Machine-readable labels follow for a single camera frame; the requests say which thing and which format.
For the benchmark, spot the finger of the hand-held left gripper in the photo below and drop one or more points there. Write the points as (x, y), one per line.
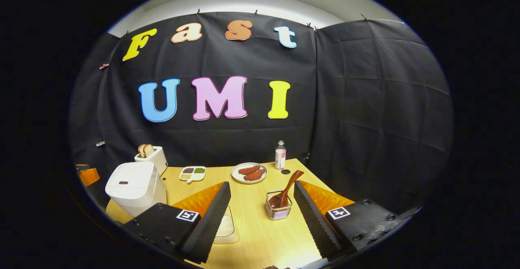
(89, 176)

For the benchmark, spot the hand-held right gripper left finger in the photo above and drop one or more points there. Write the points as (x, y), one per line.
(211, 216)

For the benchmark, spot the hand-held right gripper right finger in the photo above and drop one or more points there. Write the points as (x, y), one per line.
(312, 216)

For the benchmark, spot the white tray of rice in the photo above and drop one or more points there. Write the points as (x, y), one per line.
(227, 230)

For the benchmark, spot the brown wooden spoon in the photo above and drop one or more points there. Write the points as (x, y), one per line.
(290, 183)

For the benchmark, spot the white rice cooker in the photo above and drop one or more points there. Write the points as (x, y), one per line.
(134, 185)

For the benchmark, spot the divided dish with grains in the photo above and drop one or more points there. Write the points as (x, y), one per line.
(192, 173)

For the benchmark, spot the white round plate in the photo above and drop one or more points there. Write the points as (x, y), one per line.
(235, 175)

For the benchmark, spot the toast bread slice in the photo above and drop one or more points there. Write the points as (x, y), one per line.
(141, 150)
(149, 149)

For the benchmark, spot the red sausage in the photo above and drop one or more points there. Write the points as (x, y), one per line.
(254, 175)
(248, 170)

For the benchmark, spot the clear bottle pink label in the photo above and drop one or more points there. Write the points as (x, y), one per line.
(280, 156)

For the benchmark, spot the white toaster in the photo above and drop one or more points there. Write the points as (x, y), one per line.
(158, 161)

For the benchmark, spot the black backdrop cloth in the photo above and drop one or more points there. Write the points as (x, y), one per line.
(365, 106)

